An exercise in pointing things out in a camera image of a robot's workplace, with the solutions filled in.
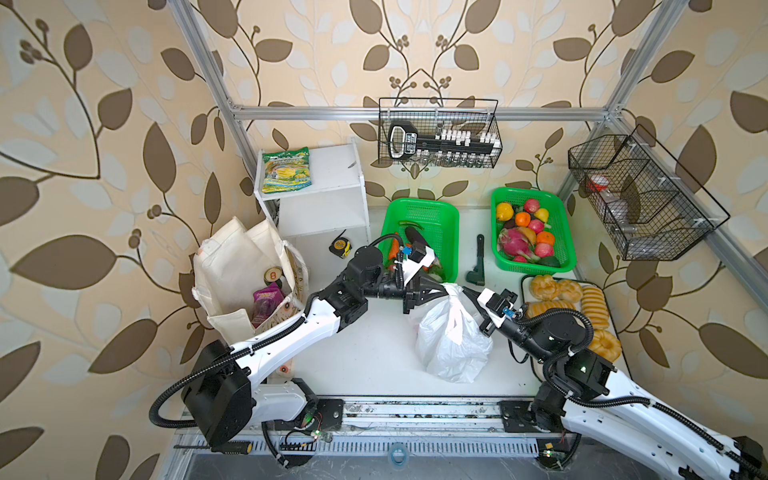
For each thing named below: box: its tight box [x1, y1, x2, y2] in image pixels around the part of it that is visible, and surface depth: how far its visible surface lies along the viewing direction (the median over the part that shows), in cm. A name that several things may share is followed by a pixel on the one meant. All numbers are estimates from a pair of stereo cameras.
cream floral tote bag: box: [193, 217, 309, 380], surface depth 80 cm
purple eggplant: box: [405, 226, 430, 248], surface depth 110 cm
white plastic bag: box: [416, 283, 494, 383], surface depth 65 cm
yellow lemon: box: [496, 202, 514, 221], surface depth 111 cm
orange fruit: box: [515, 212, 531, 227], surface depth 112 cm
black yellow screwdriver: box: [173, 441, 253, 455], surface depth 70 cm
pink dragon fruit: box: [498, 228, 540, 261], surface depth 102 cm
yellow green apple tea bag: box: [262, 146, 312, 194], surface depth 84 cm
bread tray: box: [521, 275, 632, 379], surface depth 93 cm
